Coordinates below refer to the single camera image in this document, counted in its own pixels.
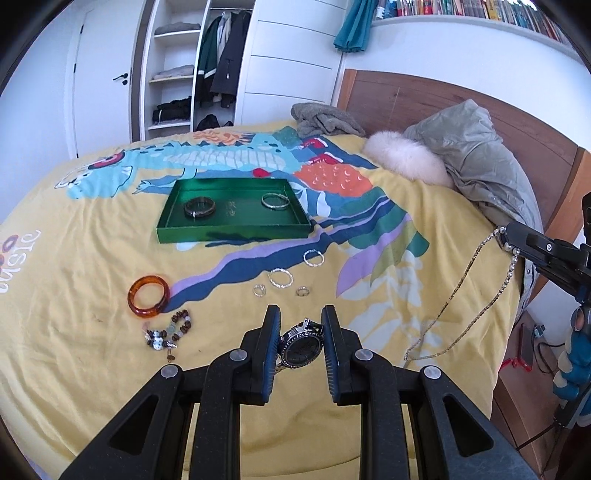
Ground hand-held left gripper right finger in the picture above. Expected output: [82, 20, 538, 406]
[321, 305, 539, 480]

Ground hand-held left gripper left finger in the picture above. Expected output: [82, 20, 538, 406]
[60, 305, 282, 480]

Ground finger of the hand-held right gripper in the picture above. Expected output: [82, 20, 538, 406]
[519, 253, 591, 303]
[501, 222, 591, 266]

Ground silver black dial wristwatch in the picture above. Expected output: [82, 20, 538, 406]
[270, 318, 325, 377]

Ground long chain necklace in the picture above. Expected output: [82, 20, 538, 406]
[403, 227, 522, 362]

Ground beaded charm bracelet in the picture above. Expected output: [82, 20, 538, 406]
[142, 310, 193, 360]

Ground green rectangular tray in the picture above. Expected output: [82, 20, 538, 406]
[156, 178, 313, 244]

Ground amber resin bangle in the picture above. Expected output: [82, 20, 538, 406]
[128, 274, 171, 318]

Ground person's right hand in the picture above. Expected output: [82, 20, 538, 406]
[553, 305, 591, 403]

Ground phone on floor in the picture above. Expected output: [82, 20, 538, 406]
[519, 323, 535, 371]

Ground grey puffer jacket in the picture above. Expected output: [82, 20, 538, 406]
[404, 99, 543, 241]

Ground dark bangle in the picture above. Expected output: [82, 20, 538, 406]
[184, 198, 217, 219]

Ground white fluffy pillow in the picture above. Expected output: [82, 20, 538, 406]
[363, 130, 455, 188]

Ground wooden headboard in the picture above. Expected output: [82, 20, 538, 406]
[337, 69, 591, 241]

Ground grey crumpled towel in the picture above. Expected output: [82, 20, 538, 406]
[291, 102, 368, 138]

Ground black crumpled garment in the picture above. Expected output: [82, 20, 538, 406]
[196, 114, 234, 133]

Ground row of books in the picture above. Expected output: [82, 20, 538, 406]
[372, 0, 573, 44]

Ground hanging black coat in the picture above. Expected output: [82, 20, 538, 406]
[210, 11, 252, 109]

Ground teal curtain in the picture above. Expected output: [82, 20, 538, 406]
[333, 0, 380, 52]

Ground white wardrobe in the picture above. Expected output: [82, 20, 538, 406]
[139, 0, 347, 140]

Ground folded beige clothes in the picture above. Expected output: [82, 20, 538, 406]
[151, 65, 195, 80]

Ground hanging green jacket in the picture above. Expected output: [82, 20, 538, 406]
[198, 18, 223, 108]

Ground white door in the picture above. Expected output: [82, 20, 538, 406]
[65, 0, 145, 158]

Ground folded grey clothes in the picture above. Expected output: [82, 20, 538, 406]
[154, 21, 202, 36]

